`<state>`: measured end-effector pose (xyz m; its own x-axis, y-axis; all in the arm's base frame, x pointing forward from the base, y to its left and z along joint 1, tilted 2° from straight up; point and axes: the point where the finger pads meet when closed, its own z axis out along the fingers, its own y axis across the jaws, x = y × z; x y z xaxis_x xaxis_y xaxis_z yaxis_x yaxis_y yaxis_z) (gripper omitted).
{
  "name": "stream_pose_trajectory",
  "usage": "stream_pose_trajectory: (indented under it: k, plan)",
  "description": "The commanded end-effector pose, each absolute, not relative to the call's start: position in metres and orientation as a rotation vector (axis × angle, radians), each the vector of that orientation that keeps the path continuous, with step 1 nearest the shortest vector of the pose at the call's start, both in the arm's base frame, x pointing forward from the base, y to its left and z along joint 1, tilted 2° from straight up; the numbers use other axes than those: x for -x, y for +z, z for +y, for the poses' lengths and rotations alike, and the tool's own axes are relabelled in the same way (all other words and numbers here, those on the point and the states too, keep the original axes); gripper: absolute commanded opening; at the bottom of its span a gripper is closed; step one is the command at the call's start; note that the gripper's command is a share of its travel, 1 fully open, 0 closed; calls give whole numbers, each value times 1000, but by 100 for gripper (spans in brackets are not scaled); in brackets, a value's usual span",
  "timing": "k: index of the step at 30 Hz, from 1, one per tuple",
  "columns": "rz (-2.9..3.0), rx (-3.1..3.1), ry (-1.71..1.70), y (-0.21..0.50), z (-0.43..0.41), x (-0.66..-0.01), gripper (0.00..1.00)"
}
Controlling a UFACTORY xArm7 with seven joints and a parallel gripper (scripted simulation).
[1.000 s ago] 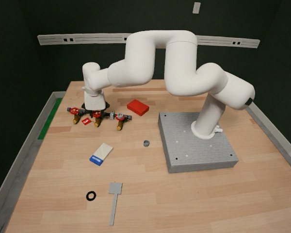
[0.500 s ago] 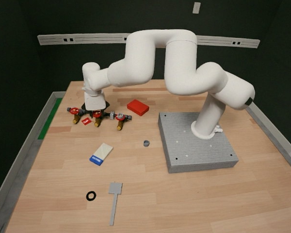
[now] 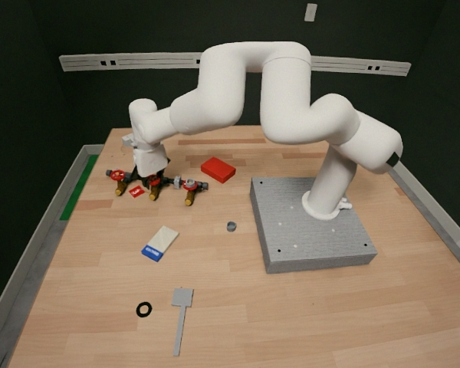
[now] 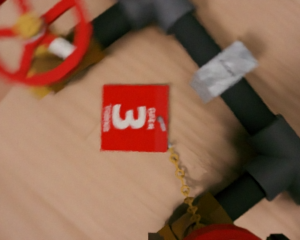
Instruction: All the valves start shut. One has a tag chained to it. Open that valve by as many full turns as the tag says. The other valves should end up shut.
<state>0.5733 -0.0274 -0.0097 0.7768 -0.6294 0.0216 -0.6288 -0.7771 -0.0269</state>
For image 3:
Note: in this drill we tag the red tag with gold chain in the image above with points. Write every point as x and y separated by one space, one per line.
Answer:
136 191

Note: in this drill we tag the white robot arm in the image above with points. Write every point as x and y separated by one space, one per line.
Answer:
286 116

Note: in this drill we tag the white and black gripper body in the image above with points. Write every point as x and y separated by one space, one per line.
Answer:
149 161

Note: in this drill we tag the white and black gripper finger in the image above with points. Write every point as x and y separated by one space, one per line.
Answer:
144 180
160 173

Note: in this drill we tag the red rectangular block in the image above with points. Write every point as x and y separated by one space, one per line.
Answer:
218 170

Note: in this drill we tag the black pipe with grey tee fittings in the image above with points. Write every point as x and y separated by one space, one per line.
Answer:
117 175

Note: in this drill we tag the small grey cylindrical cap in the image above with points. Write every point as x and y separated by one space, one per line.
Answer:
231 226

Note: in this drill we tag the black rubber o-ring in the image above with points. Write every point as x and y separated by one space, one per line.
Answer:
142 304

